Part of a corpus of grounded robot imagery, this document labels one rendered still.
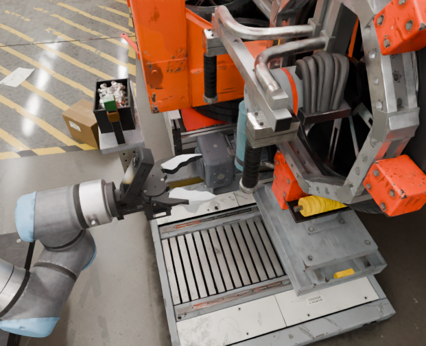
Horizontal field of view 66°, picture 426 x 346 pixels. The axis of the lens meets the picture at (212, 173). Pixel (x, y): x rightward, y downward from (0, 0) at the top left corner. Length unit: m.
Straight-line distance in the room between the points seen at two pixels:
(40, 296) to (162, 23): 0.83
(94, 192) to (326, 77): 0.47
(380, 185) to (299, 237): 0.68
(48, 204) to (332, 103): 0.54
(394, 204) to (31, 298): 0.68
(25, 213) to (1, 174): 1.42
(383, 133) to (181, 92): 0.81
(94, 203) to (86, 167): 1.28
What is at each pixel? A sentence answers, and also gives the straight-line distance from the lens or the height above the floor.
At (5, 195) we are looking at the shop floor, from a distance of 1.97.
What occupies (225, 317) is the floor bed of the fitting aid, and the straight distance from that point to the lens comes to 1.32.
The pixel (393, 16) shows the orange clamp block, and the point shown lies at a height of 1.11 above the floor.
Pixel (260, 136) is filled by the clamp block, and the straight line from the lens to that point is 0.61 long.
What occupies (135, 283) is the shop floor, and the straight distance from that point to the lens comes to 1.48.
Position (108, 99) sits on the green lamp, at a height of 0.66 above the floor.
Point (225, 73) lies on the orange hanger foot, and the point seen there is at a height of 0.65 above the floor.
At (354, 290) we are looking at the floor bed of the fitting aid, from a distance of 1.46.
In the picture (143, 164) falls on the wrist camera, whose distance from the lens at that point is 0.59.
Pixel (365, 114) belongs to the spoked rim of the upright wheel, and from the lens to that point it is 0.87.
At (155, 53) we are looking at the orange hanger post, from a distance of 1.18.
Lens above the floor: 1.34
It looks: 50 degrees down
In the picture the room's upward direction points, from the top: straight up
